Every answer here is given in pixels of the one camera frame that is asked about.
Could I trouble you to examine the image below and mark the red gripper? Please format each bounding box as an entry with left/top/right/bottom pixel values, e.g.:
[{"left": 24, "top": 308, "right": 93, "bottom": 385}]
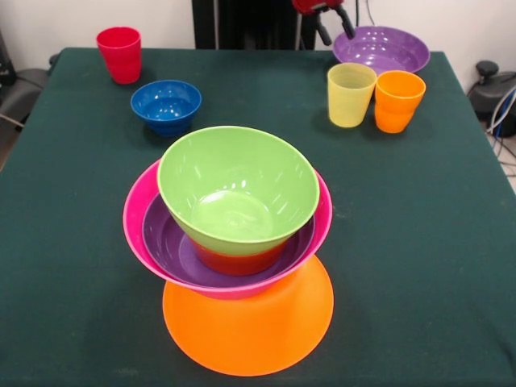
[{"left": 292, "top": 0, "right": 356, "bottom": 46}]

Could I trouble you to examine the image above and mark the purple plastic bowl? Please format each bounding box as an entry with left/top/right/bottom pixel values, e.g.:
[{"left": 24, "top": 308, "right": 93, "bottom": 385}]
[
  {"left": 332, "top": 26, "right": 431, "bottom": 76},
  {"left": 141, "top": 193, "right": 316, "bottom": 288}
]

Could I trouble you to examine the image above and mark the yellow plastic cup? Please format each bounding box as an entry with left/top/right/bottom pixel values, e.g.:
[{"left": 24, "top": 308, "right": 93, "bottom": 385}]
[{"left": 327, "top": 63, "right": 378, "bottom": 129}]

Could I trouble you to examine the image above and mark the orange plastic cup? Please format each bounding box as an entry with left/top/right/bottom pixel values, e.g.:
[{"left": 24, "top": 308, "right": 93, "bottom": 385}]
[{"left": 373, "top": 70, "right": 427, "bottom": 134}]

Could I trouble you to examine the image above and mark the green plastic bowl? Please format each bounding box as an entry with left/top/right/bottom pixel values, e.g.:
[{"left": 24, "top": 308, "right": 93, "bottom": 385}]
[{"left": 156, "top": 126, "right": 322, "bottom": 257}]

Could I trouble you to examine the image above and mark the small blue plastic bowl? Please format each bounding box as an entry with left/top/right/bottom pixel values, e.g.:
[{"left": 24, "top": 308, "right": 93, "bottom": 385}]
[{"left": 130, "top": 79, "right": 202, "bottom": 136}]

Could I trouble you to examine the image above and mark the small red-orange plastic bowl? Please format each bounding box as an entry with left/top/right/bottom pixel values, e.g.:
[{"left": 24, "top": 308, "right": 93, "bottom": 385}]
[{"left": 191, "top": 237, "right": 289, "bottom": 277}]

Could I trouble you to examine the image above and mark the large pink plastic bowl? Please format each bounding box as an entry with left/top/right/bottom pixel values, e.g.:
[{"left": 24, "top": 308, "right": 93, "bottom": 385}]
[{"left": 122, "top": 159, "right": 334, "bottom": 300}]

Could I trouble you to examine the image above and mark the large orange plastic bowl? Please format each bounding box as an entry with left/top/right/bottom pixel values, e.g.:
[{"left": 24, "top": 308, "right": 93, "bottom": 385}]
[{"left": 162, "top": 254, "right": 335, "bottom": 378}]

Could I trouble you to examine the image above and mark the red plastic cup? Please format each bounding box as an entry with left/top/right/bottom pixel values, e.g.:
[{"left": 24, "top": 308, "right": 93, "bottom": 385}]
[{"left": 96, "top": 26, "right": 143, "bottom": 85}]

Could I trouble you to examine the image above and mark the dark green table cloth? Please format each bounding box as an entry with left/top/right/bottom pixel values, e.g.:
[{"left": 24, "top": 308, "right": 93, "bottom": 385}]
[{"left": 0, "top": 47, "right": 516, "bottom": 387}]

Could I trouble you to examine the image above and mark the black hanging wall cable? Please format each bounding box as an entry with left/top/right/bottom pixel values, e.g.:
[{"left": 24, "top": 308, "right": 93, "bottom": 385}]
[{"left": 354, "top": 0, "right": 377, "bottom": 29}]

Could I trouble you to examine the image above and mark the tangle of cables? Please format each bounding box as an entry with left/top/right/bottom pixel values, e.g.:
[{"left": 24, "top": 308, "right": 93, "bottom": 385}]
[{"left": 485, "top": 86, "right": 516, "bottom": 178}]

